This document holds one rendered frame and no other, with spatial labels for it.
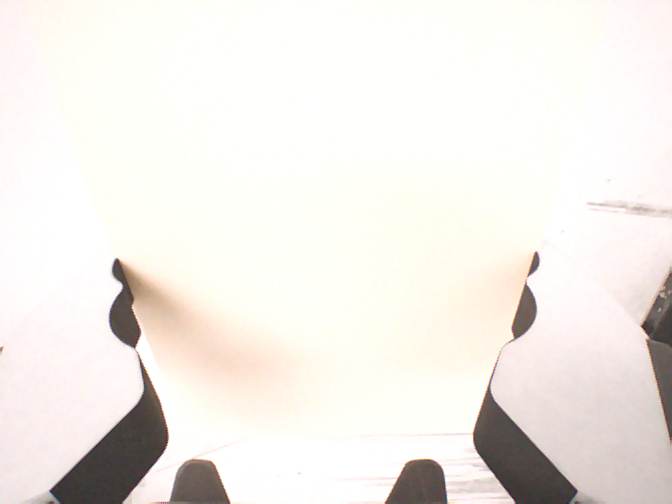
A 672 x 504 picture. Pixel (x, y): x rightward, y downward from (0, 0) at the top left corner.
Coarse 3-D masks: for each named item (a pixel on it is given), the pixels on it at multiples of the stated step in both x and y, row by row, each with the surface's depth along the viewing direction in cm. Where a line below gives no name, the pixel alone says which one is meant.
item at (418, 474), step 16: (192, 464) 5; (208, 464) 5; (416, 464) 5; (432, 464) 5; (176, 480) 5; (192, 480) 5; (208, 480) 5; (400, 480) 4; (416, 480) 5; (432, 480) 4; (176, 496) 4; (192, 496) 4; (208, 496) 4; (224, 496) 4; (400, 496) 4; (416, 496) 4; (432, 496) 4
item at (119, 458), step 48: (96, 288) 8; (48, 336) 7; (96, 336) 7; (0, 384) 6; (48, 384) 6; (96, 384) 6; (144, 384) 6; (0, 432) 5; (48, 432) 5; (96, 432) 5; (144, 432) 6; (0, 480) 5; (48, 480) 5; (96, 480) 5; (144, 480) 10
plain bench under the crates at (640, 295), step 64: (0, 0) 14; (640, 0) 14; (0, 64) 15; (640, 64) 15; (0, 128) 17; (64, 128) 17; (576, 128) 17; (640, 128) 17; (0, 192) 19; (64, 192) 19; (576, 192) 18; (640, 192) 18; (0, 256) 21; (64, 256) 21; (576, 256) 21; (640, 256) 20; (0, 320) 24; (640, 320) 23; (192, 448) 31; (256, 448) 31; (320, 448) 31; (384, 448) 31; (448, 448) 31
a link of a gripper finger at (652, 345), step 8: (648, 344) 6; (656, 344) 6; (664, 344) 6; (656, 352) 6; (664, 352) 6; (656, 360) 6; (664, 360) 6; (656, 368) 6; (664, 368) 6; (656, 376) 6; (664, 376) 6; (664, 384) 6; (664, 392) 6; (664, 400) 5; (664, 408) 5
